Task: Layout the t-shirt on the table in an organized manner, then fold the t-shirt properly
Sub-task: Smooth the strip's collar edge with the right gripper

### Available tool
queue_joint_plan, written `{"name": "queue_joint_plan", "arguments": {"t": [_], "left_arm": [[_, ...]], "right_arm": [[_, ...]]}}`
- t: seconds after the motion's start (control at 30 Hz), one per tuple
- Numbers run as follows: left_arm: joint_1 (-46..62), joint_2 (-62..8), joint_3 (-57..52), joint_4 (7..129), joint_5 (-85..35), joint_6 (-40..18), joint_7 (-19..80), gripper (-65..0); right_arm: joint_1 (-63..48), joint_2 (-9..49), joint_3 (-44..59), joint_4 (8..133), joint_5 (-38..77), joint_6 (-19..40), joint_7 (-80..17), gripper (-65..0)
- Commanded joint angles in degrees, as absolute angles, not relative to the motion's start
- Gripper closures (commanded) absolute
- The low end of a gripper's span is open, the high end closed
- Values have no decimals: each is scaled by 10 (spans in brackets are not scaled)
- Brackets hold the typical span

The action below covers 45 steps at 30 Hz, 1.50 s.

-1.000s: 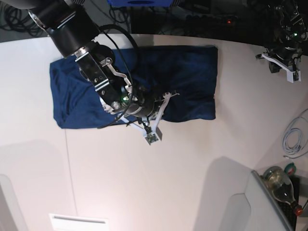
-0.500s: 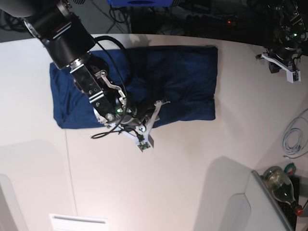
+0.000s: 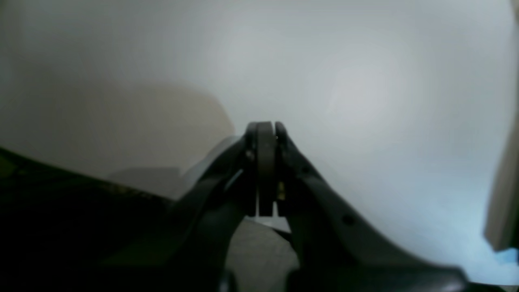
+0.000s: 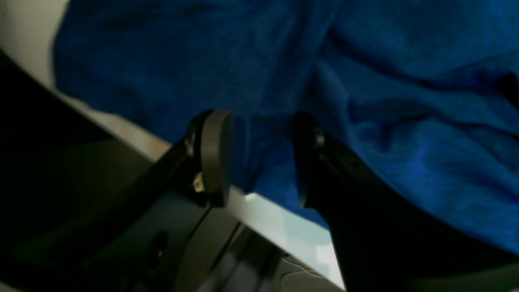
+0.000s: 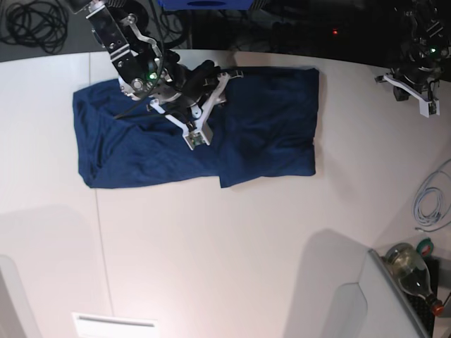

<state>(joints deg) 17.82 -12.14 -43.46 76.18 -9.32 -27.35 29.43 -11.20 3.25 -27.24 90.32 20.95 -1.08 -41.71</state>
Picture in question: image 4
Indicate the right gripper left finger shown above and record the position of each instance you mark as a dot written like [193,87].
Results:
[99,217]

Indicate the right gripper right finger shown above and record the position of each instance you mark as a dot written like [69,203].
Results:
[382,242]

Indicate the dark blue t-shirt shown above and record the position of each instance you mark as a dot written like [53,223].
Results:
[424,91]

